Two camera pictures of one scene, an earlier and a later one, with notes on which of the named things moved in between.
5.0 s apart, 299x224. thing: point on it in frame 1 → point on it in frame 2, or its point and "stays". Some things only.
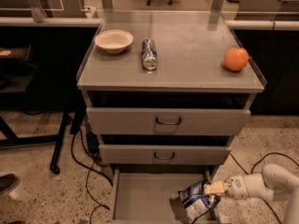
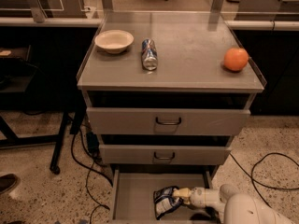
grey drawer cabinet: x=167 y=91 stays
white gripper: x=235 y=185 → x=198 y=196
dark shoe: x=7 y=181 stays
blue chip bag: x=196 y=203 → x=164 y=202
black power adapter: x=92 y=142 stays
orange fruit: x=235 y=59 stays
